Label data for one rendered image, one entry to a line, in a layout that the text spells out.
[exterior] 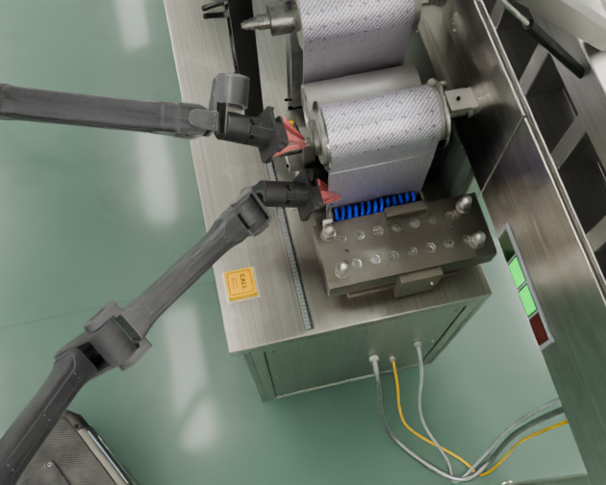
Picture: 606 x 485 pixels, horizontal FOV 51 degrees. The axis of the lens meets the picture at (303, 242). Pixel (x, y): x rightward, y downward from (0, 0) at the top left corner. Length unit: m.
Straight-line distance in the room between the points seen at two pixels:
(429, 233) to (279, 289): 0.39
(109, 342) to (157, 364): 1.33
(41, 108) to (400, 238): 0.81
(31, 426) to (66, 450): 1.19
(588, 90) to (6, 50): 2.82
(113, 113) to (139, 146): 1.68
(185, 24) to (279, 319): 0.95
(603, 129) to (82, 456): 1.82
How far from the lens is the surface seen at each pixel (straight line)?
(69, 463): 2.28
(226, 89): 1.25
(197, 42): 1.97
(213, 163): 1.73
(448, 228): 1.52
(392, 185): 1.49
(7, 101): 1.21
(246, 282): 1.55
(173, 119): 1.21
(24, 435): 1.08
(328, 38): 1.38
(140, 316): 1.19
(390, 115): 1.31
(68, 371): 1.18
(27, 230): 2.85
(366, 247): 1.47
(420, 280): 1.48
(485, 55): 1.32
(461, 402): 2.48
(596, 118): 1.02
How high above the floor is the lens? 2.38
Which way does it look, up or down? 67 degrees down
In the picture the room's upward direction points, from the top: 1 degrees counter-clockwise
